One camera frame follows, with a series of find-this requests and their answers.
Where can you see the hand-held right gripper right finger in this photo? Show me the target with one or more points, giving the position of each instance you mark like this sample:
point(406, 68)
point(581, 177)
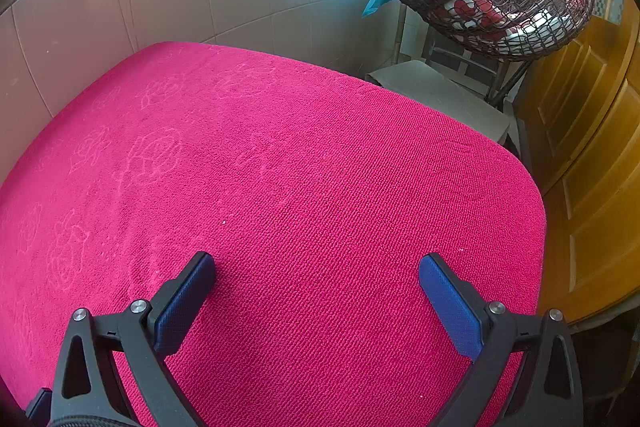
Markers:
point(450, 302)

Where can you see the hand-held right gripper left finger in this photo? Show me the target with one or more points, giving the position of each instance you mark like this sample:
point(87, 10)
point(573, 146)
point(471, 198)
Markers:
point(182, 302)

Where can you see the magenta towel table cover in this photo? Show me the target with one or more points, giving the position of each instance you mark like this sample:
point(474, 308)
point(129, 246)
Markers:
point(300, 182)

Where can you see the yellow wooden door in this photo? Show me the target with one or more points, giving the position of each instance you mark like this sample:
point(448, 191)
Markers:
point(600, 157)

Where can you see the white metal frame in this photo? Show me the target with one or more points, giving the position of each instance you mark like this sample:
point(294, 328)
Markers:
point(450, 57)

